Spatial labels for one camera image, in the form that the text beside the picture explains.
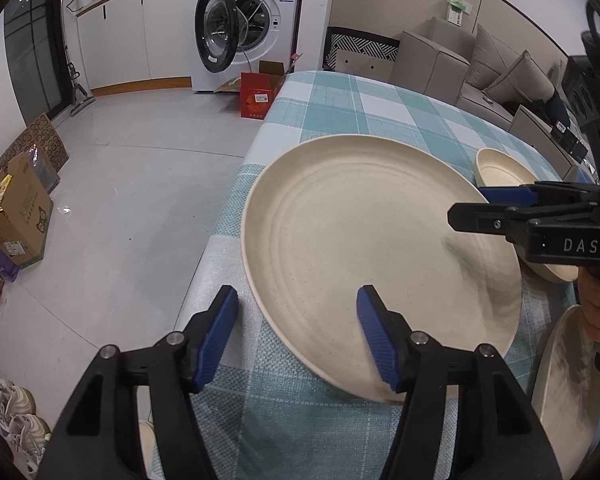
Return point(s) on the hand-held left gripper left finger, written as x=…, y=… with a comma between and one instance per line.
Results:
x=219, y=332

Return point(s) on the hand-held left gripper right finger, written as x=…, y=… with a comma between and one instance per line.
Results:
x=377, y=345

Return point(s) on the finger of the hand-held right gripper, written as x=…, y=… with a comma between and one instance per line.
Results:
x=505, y=196
x=480, y=217

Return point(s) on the small cream plate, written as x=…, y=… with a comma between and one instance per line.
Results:
x=505, y=167

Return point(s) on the large cream plate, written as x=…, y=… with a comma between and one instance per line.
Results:
x=360, y=220

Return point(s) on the person's right hand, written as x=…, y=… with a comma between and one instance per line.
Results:
x=592, y=305

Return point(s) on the grey nightstand cabinet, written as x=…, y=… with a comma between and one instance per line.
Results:
x=530, y=127

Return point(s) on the black box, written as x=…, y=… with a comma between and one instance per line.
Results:
x=570, y=142

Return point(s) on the dark jacket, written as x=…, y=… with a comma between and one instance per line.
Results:
x=550, y=107

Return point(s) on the grey sofa pillow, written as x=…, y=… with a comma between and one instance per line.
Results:
x=525, y=80
x=490, y=55

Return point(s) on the cream curved object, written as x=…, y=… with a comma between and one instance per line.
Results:
x=147, y=450

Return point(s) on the grey sofa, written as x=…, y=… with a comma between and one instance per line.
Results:
x=430, y=70

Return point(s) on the teal plaid tablecloth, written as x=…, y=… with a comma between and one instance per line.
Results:
x=380, y=105

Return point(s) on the green tissue pack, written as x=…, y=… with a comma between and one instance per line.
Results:
x=457, y=10

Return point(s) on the black white patterned mat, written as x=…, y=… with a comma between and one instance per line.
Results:
x=360, y=55

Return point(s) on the white sneaker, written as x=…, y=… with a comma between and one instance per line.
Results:
x=25, y=442
x=5, y=397

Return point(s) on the brown cardboard box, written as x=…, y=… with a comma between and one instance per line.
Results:
x=22, y=210

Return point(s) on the red cardboard box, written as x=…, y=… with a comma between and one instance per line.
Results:
x=257, y=97

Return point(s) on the patterned flat cardboard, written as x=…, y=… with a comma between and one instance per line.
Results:
x=45, y=135

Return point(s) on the floor mop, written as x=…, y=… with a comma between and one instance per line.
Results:
x=77, y=95

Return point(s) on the white washing machine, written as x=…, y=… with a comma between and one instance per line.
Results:
x=275, y=15

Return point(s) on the white kitchen counter cabinet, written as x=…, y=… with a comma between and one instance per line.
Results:
x=125, y=40

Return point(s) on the dark glass door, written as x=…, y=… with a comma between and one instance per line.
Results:
x=30, y=50

